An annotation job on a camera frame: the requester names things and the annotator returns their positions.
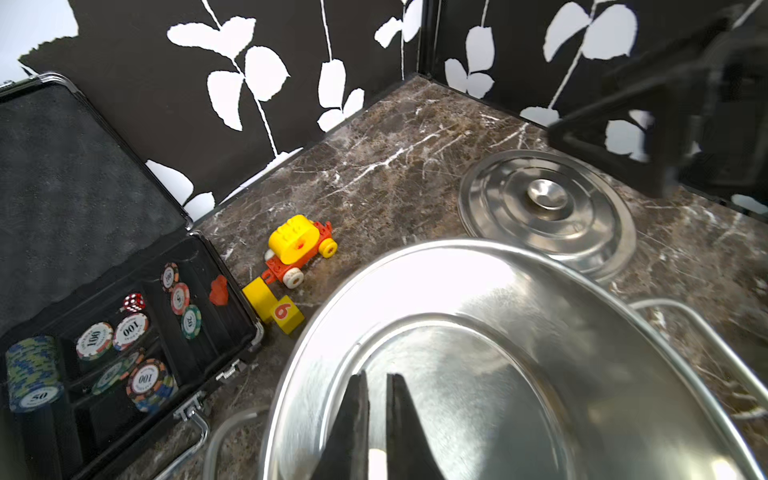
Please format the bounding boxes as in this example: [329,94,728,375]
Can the red crumpled piece in case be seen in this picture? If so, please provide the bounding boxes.
[209,275,229,306]

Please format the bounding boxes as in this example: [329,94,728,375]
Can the black poker chip case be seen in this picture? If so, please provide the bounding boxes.
[1,73,264,479]

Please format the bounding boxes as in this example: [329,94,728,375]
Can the stainless steel pot lid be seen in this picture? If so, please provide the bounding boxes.
[458,150,636,283]

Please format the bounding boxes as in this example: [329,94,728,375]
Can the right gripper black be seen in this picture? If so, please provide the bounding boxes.
[547,5,767,207]

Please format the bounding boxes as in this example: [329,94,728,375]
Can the yellow red toy car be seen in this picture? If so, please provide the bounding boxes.
[261,215,338,289]

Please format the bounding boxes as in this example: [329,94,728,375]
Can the yellow number block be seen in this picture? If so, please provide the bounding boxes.
[242,278,305,335]

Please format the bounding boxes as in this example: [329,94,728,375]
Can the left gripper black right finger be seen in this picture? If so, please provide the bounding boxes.
[386,374,444,480]

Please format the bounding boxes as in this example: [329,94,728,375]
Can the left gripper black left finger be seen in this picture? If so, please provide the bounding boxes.
[311,372,369,480]

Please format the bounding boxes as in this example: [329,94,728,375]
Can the red dice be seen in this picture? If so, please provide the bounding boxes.
[120,293,146,313]

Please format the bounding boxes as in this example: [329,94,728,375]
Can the blue green chip stack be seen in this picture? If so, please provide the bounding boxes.
[5,335,64,413]

